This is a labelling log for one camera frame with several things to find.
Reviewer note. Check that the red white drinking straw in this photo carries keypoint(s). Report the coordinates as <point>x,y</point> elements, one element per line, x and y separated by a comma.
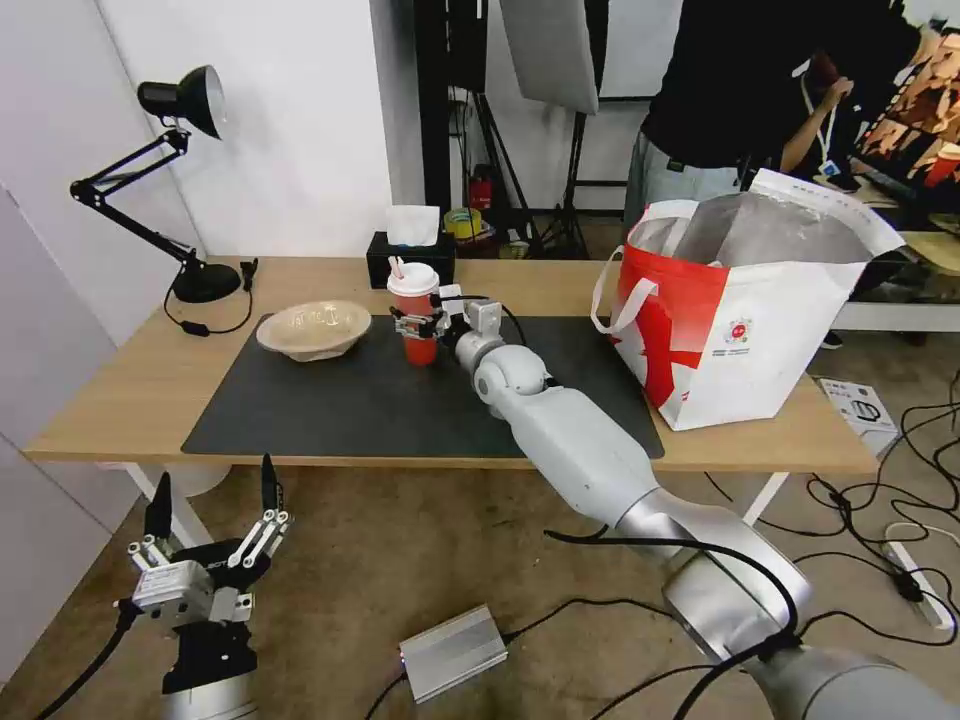
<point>394,266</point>

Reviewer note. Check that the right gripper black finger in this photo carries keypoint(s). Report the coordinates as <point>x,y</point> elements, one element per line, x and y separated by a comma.
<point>417,330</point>
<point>393,309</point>

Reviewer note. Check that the white framed side table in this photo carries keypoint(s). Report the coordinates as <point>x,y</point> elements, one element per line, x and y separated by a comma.
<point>900,315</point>

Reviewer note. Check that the black desk lamp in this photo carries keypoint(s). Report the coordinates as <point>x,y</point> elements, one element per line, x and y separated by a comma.
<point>202,281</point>

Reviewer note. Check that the red white takeout bag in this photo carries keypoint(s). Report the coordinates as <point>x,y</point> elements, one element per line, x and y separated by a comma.
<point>780,337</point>

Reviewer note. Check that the silver metal power box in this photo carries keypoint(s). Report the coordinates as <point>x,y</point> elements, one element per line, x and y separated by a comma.
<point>454,651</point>

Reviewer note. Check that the grey softbox light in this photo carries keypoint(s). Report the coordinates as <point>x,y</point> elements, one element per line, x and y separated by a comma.
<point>551,52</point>

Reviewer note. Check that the wooden table with white legs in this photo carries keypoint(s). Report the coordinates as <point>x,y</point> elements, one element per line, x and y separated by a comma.
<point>112,405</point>

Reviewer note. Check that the person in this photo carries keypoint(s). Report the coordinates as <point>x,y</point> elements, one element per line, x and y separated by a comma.
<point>720,67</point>

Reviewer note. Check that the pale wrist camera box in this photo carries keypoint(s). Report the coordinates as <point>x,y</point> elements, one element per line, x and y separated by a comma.
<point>450,292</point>
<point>166,589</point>

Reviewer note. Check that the yellow green tape roll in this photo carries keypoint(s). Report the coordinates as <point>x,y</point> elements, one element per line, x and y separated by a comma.
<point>465,223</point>

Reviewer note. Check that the red fire extinguisher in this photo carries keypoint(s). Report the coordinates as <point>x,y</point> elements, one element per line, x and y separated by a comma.
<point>480,191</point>

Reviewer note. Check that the white printed carton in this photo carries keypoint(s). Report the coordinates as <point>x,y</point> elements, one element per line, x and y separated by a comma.
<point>859,409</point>

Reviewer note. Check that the large display screen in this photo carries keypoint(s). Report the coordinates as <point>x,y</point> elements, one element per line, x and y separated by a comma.
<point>922,112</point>

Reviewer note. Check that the beige paper bowl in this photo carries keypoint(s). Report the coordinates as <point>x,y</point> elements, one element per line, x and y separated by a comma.
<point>315,330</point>

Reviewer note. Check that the white power strip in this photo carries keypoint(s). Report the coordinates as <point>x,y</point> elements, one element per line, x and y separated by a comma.
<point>916,577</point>

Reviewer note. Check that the black tissue box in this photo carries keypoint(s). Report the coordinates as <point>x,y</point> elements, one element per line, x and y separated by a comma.
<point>379,262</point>

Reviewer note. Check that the white tissue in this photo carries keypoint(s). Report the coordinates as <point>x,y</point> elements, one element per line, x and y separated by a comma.
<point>412,223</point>

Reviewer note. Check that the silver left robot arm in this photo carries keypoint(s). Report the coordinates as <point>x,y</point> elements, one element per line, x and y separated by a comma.
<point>210,705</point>

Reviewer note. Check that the black metal frame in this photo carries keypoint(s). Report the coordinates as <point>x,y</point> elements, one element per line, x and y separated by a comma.
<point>436,90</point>

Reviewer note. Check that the white bucket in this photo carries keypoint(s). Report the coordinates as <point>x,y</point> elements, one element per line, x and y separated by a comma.
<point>204,480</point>

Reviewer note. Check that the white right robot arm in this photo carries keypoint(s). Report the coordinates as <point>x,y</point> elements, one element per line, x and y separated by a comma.
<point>570,442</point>

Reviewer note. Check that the black desk mat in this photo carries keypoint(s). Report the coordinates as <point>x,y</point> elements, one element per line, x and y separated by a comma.
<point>337,409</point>

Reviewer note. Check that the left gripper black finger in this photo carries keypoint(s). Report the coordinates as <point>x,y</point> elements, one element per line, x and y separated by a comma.
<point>268,487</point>
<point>159,514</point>

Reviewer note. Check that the red cup with white lid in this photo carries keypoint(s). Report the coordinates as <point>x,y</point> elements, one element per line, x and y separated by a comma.
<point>414,283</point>

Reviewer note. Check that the black light stand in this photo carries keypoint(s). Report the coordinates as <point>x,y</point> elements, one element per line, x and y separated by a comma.
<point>491,142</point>
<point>576,180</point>

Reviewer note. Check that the person's forearm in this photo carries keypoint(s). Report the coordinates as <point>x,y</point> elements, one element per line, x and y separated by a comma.
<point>806,135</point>

